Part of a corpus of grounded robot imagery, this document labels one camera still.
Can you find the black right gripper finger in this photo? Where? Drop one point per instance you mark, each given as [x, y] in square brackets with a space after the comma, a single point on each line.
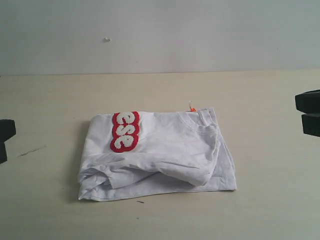
[308, 102]
[311, 124]

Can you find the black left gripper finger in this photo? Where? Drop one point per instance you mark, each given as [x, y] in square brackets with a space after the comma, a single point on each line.
[7, 129]
[3, 153]

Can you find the white t-shirt red lettering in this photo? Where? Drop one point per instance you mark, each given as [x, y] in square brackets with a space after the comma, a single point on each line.
[135, 154]

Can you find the orange neck tag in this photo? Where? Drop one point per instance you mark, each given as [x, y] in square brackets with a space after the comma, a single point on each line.
[191, 108]

